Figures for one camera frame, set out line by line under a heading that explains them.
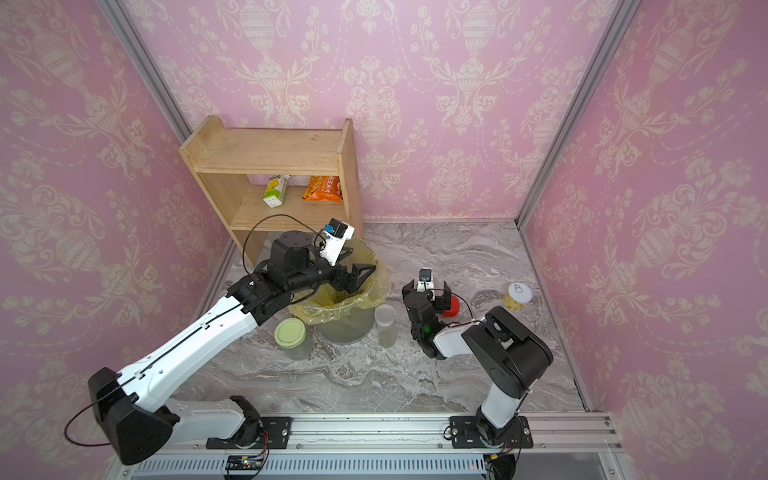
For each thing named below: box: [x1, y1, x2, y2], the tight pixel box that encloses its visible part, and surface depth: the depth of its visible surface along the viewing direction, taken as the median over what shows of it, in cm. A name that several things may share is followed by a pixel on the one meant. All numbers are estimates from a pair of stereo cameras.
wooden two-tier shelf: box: [180, 115, 364, 266], surface depth 85 cm
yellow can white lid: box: [504, 282, 533, 311], surface depth 96 cm
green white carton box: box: [263, 174, 290, 209], surface depth 97 cm
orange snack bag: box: [302, 175, 344, 202], surface depth 98 cm
